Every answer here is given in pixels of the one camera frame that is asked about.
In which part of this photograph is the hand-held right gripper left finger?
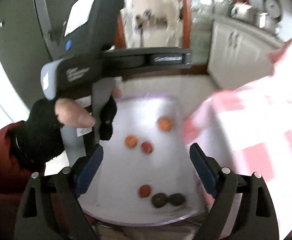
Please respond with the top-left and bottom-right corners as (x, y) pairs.
(15, 144), (104, 240)

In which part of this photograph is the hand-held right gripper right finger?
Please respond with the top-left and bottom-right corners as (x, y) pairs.
(189, 142), (279, 240)

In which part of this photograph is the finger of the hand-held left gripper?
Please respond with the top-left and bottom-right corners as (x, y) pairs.
(146, 47), (193, 68)

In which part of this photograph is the white plastic basin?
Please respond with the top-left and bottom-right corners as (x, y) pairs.
(77, 94), (213, 228)

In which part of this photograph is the dark wrinkled passion fruit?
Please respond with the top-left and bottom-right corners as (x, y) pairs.
(151, 193), (168, 208)
(168, 192), (187, 207)

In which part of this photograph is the orange tangerine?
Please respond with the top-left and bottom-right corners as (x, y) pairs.
(124, 134), (138, 149)
(157, 117), (173, 132)

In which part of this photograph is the red cherry tomato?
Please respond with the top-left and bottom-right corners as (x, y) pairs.
(140, 141), (154, 154)
(138, 184), (153, 198)

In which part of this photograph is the person's left forearm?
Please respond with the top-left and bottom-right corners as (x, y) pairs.
(0, 120), (46, 240)

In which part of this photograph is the person's left hand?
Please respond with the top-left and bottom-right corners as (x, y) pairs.
(10, 86), (123, 165)

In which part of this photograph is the white cabinet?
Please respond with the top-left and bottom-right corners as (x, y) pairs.
(207, 14), (284, 90)

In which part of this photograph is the red white checked tablecloth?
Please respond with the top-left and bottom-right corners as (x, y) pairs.
(182, 37), (292, 240)

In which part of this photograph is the grey refrigerator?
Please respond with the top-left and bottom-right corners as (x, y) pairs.
(0, 0), (69, 120)

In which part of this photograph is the steel pot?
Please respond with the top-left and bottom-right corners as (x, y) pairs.
(231, 2), (255, 18)

